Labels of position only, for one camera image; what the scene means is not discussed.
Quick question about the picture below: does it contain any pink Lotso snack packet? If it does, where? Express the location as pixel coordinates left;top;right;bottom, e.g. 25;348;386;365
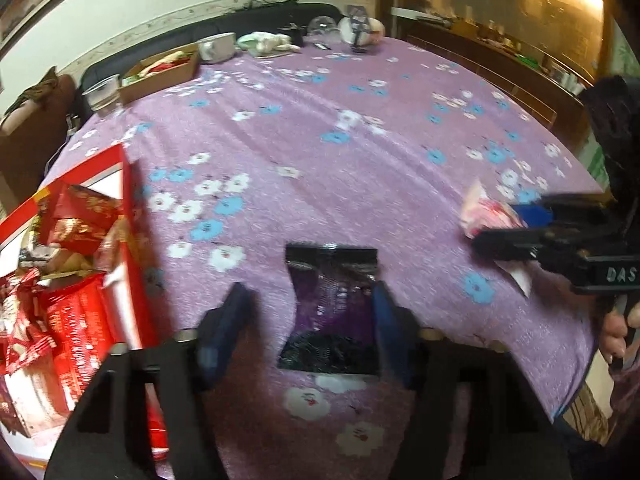
459;179;532;298

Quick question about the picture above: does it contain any dark purple snack packet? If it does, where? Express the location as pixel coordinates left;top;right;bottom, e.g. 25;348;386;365
278;243;380;376

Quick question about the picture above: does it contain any person's right hand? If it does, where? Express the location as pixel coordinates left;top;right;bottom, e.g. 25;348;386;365
599;292;639;374

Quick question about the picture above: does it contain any red gift box tray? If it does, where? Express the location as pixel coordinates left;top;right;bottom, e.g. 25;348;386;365
1;146;158;471

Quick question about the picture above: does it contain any purple floral tablecloth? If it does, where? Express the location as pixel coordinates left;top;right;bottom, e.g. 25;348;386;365
50;39;597;479

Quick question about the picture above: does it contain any wooden cabinet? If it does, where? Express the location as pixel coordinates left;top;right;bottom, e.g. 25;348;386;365
375;0;612;153

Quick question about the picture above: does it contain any red gold snack packet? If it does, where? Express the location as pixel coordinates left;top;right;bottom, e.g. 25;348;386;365
37;182;122;256

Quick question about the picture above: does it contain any beige green snack packet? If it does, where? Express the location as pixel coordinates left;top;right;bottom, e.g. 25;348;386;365
17;217;92;276

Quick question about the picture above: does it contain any brown cardboard snack box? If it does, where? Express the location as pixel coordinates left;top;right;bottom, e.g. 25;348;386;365
118;44;200;104

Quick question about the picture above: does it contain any clear plastic cup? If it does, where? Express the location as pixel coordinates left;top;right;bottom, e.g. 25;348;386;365
82;74;120;113

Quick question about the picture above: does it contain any brown armchair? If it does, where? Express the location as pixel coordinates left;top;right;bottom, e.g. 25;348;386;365
1;68;76;212

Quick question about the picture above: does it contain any white ceramic mug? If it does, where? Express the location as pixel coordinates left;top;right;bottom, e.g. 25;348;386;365
196;32;236;64

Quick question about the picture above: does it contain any clear glass jar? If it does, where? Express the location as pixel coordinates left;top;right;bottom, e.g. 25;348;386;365
307;15;340;40

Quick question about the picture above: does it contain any white crumpled tissue pile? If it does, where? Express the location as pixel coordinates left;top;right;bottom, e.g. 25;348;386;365
236;32;302;58

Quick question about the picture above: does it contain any black leather sofa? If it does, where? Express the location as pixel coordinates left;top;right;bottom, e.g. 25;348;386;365
71;1;346;122

